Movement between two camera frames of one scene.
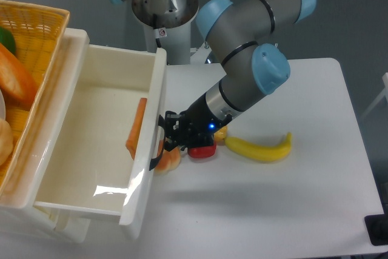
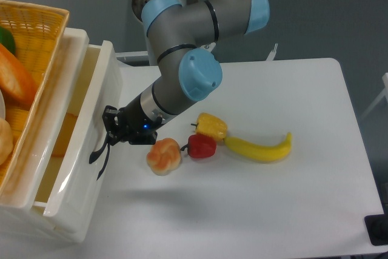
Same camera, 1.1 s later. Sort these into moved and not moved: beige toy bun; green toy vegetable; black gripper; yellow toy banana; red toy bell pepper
Moved: black gripper
Not moved: yellow toy banana; green toy vegetable; beige toy bun; red toy bell pepper
